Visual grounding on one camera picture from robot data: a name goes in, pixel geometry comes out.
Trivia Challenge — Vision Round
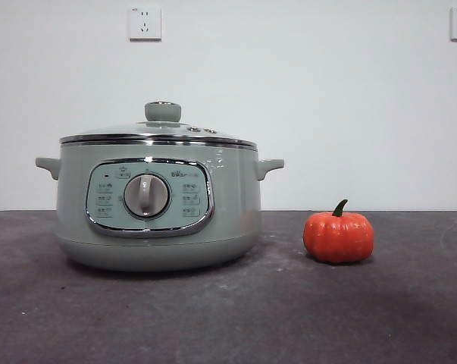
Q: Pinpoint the glass lid with green knob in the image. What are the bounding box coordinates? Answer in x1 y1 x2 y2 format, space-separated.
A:
59 101 254 147

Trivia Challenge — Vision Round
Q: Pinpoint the small orange pumpkin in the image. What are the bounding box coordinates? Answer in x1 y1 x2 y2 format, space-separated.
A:
302 199 375 265

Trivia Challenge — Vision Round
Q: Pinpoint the pale green electric cooking pot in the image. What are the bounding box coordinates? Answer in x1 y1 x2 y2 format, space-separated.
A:
34 140 286 272

